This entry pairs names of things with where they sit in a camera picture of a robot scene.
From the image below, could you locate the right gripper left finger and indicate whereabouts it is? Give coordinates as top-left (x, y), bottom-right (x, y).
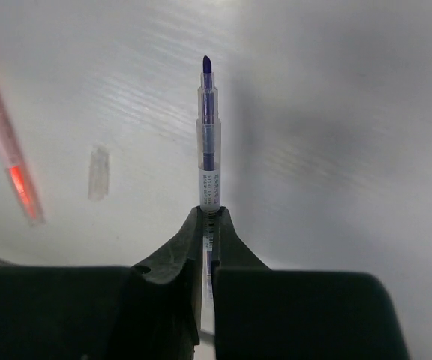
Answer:
top-left (133, 207), bottom-right (203, 359)

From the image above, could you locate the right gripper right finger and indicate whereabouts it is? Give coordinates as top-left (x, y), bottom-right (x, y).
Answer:
top-left (211, 208), bottom-right (270, 359)

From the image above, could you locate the purple clear highlighter pen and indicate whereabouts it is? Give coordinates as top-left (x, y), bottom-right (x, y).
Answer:
top-left (196, 55), bottom-right (221, 307)

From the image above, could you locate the orange clear pen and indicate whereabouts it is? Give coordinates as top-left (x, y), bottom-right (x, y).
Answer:
top-left (0, 92), bottom-right (45, 226)

